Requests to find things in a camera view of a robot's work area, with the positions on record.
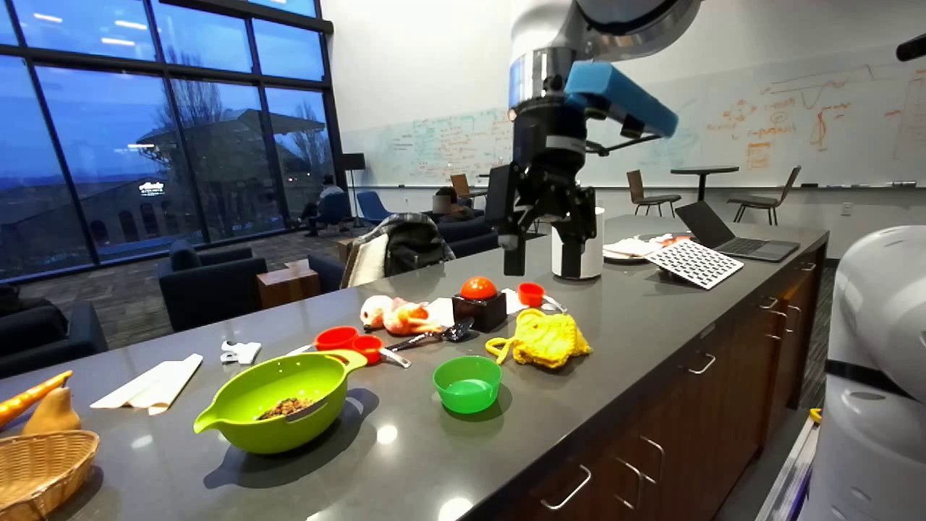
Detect yellow measuring spoon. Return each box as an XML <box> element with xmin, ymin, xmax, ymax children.
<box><xmin>322</xmin><ymin>347</ymin><xmax>374</xmax><ymax>376</ymax></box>

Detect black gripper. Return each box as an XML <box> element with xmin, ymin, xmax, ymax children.
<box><xmin>502</xmin><ymin>108</ymin><xmax>602</xmax><ymax>283</ymax></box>

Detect lime green colander bowl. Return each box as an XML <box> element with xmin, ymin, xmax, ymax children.
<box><xmin>191</xmin><ymin>351</ymin><xmax>356</xmax><ymax>458</ymax></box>

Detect white paper towel roll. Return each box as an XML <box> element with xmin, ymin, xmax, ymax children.
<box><xmin>549</xmin><ymin>218</ymin><xmax>604</xmax><ymax>283</ymax></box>

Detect black armchair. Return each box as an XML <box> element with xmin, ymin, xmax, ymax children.
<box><xmin>157</xmin><ymin>244</ymin><xmax>270</xmax><ymax>334</ymax></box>

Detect black backpack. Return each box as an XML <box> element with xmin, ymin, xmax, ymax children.
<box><xmin>382</xmin><ymin>212</ymin><xmax>457</xmax><ymax>277</ymax></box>

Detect orange toy tomato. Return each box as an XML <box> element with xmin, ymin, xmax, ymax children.
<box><xmin>457</xmin><ymin>274</ymin><xmax>502</xmax><ymax>303</ymax></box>

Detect small green bowl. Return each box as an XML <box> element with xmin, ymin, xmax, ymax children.
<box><xmin>431</xmin><ymin>352</ymin><xmax>506</xmax><ymax>419</ymax></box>

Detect red measuring cups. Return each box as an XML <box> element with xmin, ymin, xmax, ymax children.
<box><xmin>312</xmin><ymin>325</ymin><xmax>387</xmax><ymax>368</ymax></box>

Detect blue chair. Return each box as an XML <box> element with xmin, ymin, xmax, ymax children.
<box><xmin>353</xmin><ymin>188</ymin><xmax>395</xmax><ymax>229</ymax></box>

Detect blue wrist camera box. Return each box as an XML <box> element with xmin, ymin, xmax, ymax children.
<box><xmin>561</xmin><ymin>62</ymin><xmax>680</xmax><ymax>140</ymax></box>

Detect dark wooden counter cabinet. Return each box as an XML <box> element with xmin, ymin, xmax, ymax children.
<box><xmin>476</xmin><ymin>229</ymin><xmax>835</xmax><ymax>521</ymax></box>

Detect white plates stack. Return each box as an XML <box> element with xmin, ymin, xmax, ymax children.
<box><xmin>602</xmin><ymin>231</ymin><xmax>680</xmax><ymax>267</ymax></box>

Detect black cube box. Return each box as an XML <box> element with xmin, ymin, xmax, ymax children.
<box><xmin>451</xmin><ymin>289</ymin><xmax>510</xmax><ymax>337</ymax></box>

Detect black overhead fixture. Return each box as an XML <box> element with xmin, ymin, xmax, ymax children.
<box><xmin>894</xmin><ymin>31</ymin><xmax>926</xmax><ymax>63</ymax></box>

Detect round dark table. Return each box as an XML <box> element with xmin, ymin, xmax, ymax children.
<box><xmin>668</xmin><ymin>166</ymin><xmax>742</xmax><ymax>206</ymax></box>

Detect seated person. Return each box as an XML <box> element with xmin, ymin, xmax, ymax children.
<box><xmin>301</xmin><ymin>177</ymin><xmax>353</xmax><ymax>237</ymax></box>

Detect brown food pieces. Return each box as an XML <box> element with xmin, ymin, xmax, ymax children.
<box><xmin>259</xmin><ymin>394</ymin><xmax>318</xmax><ymax>423</ymax></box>

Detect white keyboard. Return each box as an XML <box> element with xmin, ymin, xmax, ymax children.
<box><xmin>651</xmin><ymin>237</ymin><xmax>748</xmax><ymax>293</ymax></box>

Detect white paper packet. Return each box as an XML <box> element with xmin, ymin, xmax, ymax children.
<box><xmin>89</xmin><ymin>351</ymin><xmax>208</xmax><ymax>419</ymax></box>

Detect yellow crocheted cloth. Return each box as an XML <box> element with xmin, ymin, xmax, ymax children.
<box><xmin>483</xmin><ymin>306</ymin><xmax>593</xmax><ymax>374</ymax></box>

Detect dark open laptop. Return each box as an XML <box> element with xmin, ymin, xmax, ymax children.
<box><xmin>672</xmin><ymin>199</ymin><xmax>803</xmax><ymax>267</ymax></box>

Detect black handled tool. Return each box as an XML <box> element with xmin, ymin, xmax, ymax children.
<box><xmin>385</xmin><ymin>325</ymin><xmax>477</xmax><ymax>357</ymax></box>

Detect small red cup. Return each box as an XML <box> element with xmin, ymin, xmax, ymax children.
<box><xmin>515</xmin><ymin>282</ymin><xmax>549</xmax><ymax>312</ymax></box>

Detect dark sofa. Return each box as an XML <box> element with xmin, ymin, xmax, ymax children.
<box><xmin>0</xmin><ymin>295</ymin><xmax>111</xmax><ymax>381</ymax></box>

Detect white orange plush toy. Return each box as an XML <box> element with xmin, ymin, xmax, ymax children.
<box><xmin>356</xmin><ymin>293</ymin><xmax>435</xmax><ymax>339</ymax></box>

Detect brown chair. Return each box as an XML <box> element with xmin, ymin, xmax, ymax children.
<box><xmin>625</xmin><ymin>167</ymin><xmax>683</xmax><ymax>221</ymax></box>
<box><xmin>727</xmin><ymin>161</ymin><xmax>806</xmax><ymax>229</ymax></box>

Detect large glass window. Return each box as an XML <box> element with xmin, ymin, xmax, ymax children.
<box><xmin>0</xmin><ymin>0</ymin><xmax>348</xmax><ymax>283</ymax></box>

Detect wooden side table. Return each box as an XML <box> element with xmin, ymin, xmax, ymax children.
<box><xmin>254</xmin><ymin>263</ymin><xmax>325</xmax><ymax>309</ymax></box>

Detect wicker basket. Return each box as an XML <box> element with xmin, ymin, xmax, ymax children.
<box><xmin>0</xmin><ymin>429</ymin><xmax>105</xmax><ymax>521</ymax></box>

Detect tan wooden piece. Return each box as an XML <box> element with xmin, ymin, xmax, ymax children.
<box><xmin>21</xmin><ymin>384</ymin><xmax>88</xmax><ymax>436</ymax></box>

